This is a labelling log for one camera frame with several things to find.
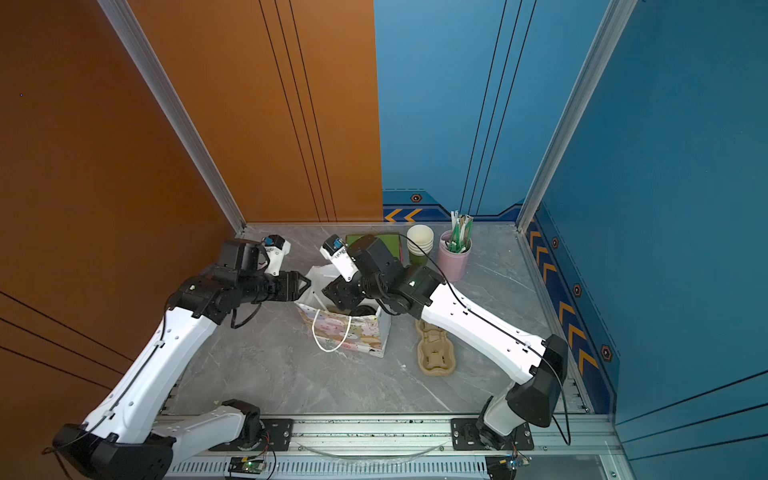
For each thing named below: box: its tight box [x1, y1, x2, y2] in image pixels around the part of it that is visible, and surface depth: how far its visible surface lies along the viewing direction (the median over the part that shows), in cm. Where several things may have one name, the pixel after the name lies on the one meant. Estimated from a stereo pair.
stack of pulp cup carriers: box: [415, 318, 456, 376], surface depth 85 cm
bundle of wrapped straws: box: [446, 210, 474, 253], surface depth 94 cm
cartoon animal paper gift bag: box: [295, 264, 392, 358], surface depth 75 cm
